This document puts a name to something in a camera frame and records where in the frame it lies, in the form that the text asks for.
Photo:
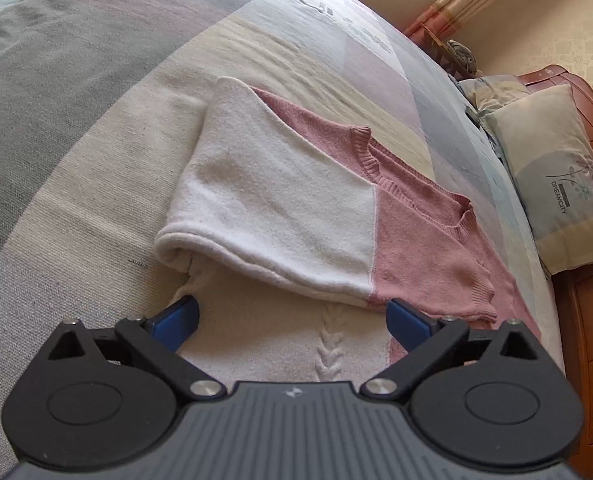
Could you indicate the far patchwork pillow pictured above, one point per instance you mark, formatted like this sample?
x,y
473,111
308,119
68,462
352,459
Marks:
x,y
489,93

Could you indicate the patchwork pastel bed sheet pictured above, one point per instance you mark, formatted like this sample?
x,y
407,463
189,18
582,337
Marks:
x,y
101,102

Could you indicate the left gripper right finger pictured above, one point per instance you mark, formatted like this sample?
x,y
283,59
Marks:
x,y
484,399

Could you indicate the near patchwork pillow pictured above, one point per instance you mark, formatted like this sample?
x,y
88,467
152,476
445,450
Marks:
x,y
549,156

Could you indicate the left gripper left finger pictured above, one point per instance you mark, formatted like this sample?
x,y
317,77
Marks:
x,y
94,398

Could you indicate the patchwork pillow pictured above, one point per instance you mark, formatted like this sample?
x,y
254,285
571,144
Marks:
x,y
489,93
549,156

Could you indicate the wooden nightstand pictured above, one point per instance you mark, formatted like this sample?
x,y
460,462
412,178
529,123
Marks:
x,y
440,54

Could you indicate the pink and white knit sweater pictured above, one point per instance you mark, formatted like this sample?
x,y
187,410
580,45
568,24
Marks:
x,y
295,232

